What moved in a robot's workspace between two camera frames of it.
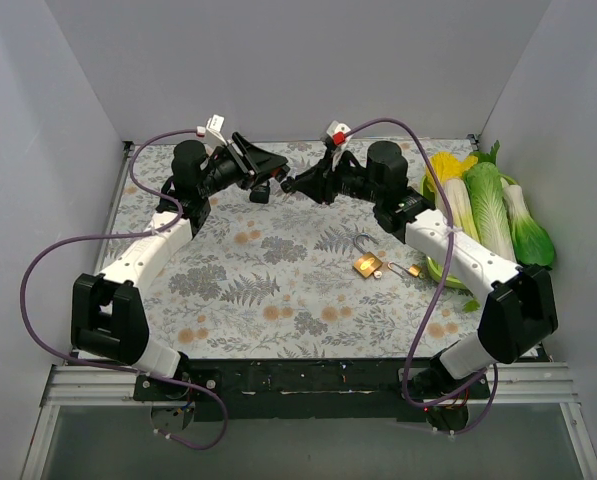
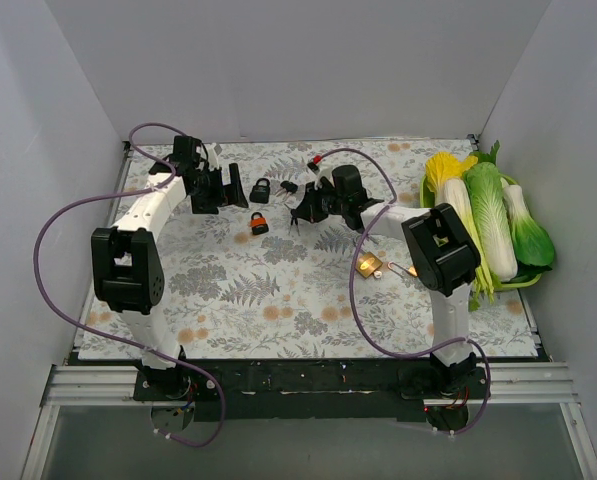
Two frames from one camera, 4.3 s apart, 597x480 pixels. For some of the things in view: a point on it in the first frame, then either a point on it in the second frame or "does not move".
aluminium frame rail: (546, 383) does not move
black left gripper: (245, 157) to (225, 186)
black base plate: (310, 389) does not move
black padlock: (260, 193) does not move
